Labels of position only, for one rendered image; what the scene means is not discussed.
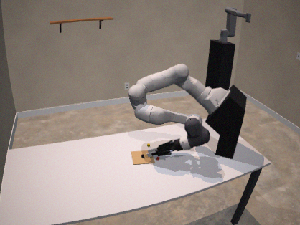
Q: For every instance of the tan flat mat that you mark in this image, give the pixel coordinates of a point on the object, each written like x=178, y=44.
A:
x=137, y=159

